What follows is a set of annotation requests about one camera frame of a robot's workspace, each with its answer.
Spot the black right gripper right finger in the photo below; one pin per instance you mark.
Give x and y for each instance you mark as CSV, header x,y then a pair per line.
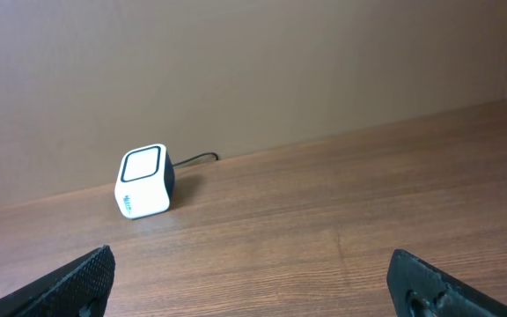
x,y
419,289

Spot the white barcode scanner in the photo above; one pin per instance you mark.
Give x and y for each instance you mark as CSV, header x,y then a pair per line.
x,y
145,182

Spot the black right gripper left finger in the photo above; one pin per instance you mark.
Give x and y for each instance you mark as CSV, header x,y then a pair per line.
x,y
78,288

